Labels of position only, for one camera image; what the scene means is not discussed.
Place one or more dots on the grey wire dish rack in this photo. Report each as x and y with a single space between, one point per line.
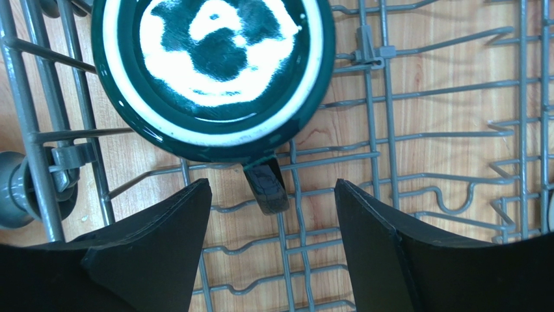
443 109

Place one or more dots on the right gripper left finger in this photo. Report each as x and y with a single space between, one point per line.
145 262

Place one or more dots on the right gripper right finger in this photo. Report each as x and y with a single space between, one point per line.
399 263

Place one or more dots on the dark green mug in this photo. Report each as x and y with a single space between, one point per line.
217 81

